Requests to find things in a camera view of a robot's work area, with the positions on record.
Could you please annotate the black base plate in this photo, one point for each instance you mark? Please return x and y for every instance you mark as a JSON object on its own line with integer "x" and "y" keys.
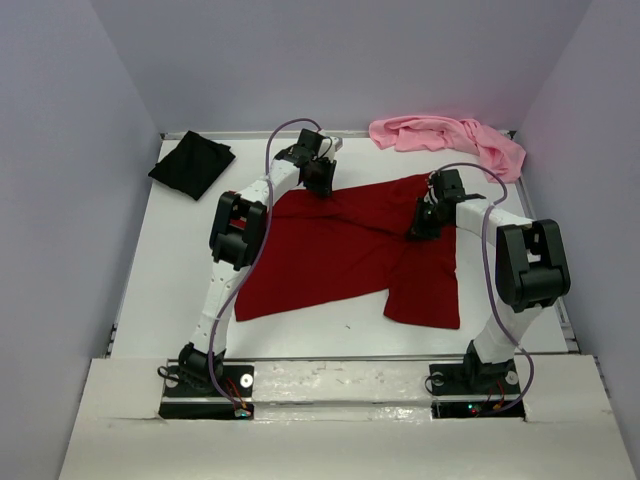
{"x": 475, "y": 395}
{"x": 184, "y": 398}

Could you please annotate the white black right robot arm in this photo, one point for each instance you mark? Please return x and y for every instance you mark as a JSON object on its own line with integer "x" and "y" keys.
{"x": 526, "y": 272}

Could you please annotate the pink t shirt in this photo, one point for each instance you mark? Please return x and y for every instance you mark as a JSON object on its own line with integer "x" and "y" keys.
{"x": 495, "y": 151}

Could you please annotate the red t shirt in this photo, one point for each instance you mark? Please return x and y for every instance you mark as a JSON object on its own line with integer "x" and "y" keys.
{"x": 350, "y": 244}

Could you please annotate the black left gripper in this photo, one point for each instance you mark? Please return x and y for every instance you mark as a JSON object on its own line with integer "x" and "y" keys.
{"x": 323, "y": 187}

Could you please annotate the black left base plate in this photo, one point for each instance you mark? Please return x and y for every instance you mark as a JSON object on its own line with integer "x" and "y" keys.
{"x": 184, "y": 398}

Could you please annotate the black folded t shirt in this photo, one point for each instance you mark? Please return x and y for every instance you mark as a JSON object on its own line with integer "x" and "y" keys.
{"x": 193, "y": 165}

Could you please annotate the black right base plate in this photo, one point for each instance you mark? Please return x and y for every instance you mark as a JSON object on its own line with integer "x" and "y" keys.
{"x": 475, "y": 395}

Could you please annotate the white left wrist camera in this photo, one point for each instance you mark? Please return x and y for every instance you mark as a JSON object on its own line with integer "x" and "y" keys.
{"x": 330, "y": 146}

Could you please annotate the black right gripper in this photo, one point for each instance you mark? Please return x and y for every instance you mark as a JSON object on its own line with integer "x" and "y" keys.
{"x": 418, "y": 230}

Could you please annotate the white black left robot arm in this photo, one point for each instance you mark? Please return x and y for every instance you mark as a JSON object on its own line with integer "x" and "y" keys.
{"x": 239, "y": 234}

